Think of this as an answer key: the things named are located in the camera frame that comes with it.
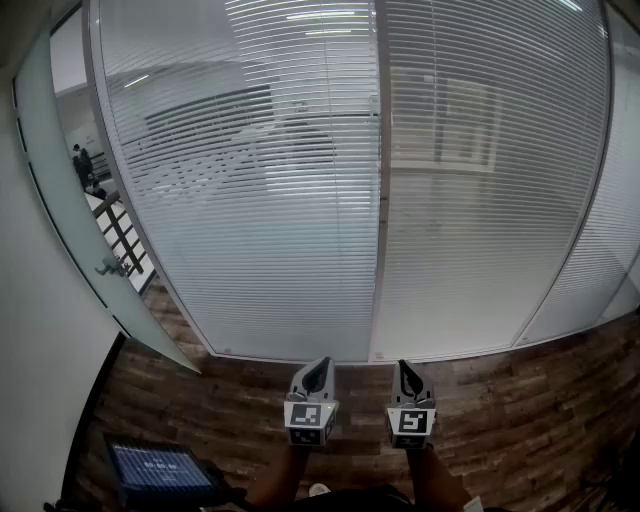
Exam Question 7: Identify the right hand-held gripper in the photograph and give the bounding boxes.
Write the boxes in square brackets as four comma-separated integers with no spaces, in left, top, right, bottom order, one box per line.
[384,359,438,450]

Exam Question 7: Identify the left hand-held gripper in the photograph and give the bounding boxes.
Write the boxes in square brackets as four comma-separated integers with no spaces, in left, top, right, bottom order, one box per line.
[282,356,341,448]

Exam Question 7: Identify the white venetian blinds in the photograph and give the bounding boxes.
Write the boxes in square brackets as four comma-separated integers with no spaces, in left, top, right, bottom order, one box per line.
[97,0,384,364]

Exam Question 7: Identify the person's left forearm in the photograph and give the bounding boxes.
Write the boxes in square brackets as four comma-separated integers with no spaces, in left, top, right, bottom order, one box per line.
[247,442,312,507]

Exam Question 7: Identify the person's right forearm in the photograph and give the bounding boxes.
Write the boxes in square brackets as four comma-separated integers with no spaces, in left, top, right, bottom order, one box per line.
[405,446,474,507]

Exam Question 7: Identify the person's black shorts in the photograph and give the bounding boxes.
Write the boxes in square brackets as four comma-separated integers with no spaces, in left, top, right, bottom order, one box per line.
[294,483,416,512]

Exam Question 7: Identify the black tablet with blue screen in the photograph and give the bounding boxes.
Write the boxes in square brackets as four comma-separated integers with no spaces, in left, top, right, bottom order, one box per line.
[102,433,227,507]

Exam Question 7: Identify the black metal railing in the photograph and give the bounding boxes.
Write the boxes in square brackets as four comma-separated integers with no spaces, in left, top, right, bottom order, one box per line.
[92,188,157,295]

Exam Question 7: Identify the frosted glass door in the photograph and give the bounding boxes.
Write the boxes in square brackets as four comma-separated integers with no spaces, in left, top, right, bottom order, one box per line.
[12,27,202,375]

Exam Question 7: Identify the silver door handle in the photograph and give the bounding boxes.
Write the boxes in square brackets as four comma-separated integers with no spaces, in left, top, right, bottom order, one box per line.
[94,254,131,278]

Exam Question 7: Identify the grey metal partition post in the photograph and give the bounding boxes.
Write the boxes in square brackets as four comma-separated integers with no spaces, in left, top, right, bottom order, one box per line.
[369,0,396,362]

